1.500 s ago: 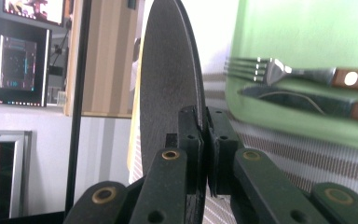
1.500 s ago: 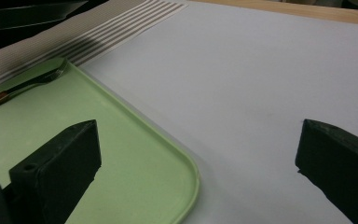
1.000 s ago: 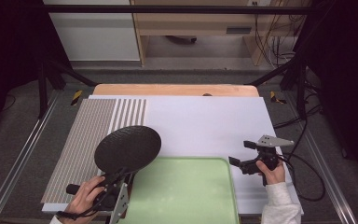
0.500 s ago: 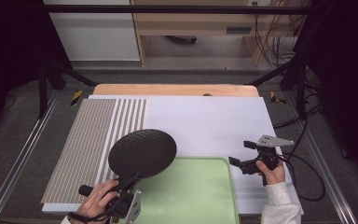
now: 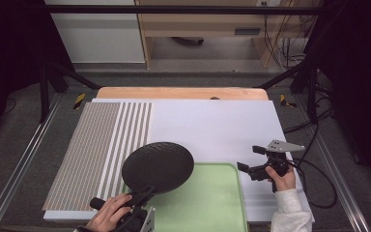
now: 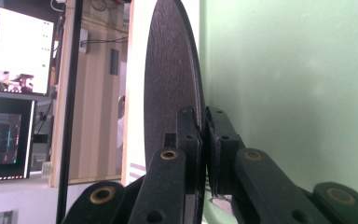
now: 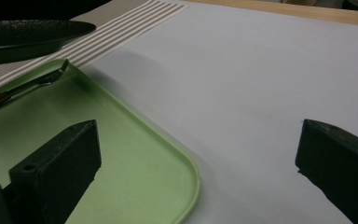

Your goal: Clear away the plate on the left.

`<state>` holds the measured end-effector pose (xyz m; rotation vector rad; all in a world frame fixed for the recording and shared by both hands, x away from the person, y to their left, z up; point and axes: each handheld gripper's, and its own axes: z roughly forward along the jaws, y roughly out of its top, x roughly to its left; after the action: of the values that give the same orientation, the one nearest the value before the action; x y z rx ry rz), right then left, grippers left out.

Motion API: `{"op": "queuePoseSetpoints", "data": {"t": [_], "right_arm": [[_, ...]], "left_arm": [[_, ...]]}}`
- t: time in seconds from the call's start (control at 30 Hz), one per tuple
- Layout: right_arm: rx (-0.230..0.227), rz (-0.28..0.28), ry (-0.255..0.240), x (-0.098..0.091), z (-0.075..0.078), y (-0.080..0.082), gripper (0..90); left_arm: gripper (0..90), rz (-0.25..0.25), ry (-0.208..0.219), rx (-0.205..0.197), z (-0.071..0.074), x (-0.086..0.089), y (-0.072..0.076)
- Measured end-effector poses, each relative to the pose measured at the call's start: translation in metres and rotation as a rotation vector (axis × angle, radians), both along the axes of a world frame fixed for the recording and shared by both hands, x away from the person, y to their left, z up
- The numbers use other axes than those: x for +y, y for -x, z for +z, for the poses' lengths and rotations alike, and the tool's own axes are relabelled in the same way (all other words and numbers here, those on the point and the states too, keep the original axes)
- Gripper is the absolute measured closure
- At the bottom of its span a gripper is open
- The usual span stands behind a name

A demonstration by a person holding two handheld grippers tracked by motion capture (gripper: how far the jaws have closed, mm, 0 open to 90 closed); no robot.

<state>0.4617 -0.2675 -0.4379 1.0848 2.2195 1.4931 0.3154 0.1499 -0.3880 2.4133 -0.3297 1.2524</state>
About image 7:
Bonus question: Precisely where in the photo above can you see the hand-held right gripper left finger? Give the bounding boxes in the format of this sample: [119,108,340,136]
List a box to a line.
[8,119,103,224]

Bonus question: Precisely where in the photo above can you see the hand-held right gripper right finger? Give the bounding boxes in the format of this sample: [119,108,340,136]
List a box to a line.
[294,119,358,224]

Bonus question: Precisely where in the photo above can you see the green cutting board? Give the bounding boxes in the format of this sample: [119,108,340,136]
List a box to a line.
[0,58,202,224]

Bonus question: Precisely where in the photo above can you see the fork with wooden handle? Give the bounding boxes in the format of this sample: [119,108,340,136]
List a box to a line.
[0,58,71,115]

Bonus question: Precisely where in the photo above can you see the white board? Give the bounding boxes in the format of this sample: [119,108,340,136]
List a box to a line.
[83,0,358,224]

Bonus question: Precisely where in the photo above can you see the black textured round plate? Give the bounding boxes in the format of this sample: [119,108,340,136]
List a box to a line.
[0,19,98,67]

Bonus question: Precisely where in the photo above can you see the striped grey placemat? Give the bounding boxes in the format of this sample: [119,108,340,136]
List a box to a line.
[0,0,189,96]

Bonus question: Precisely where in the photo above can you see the wooden board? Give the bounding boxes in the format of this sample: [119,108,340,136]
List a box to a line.
[182,0,358,29]

